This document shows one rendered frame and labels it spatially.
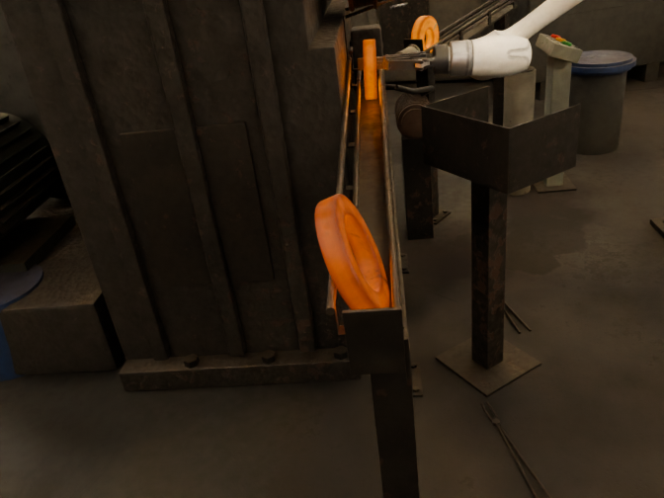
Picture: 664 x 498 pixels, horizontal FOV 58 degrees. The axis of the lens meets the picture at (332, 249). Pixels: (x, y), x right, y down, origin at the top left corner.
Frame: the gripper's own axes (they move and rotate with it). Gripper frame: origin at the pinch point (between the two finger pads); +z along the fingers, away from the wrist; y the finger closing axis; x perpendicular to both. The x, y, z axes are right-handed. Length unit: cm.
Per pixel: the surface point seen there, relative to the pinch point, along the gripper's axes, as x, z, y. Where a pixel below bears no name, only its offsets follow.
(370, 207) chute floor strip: -16, 1, -57
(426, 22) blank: 1, -20, 60
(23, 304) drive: -56, 101, -26
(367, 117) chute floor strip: -11.9, 1.4, -8.7
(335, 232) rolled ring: -2, 5, -94
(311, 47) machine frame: 10.2, 12.4, -30.6
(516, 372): -74, -36, -38
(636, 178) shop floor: -71, -112, 82
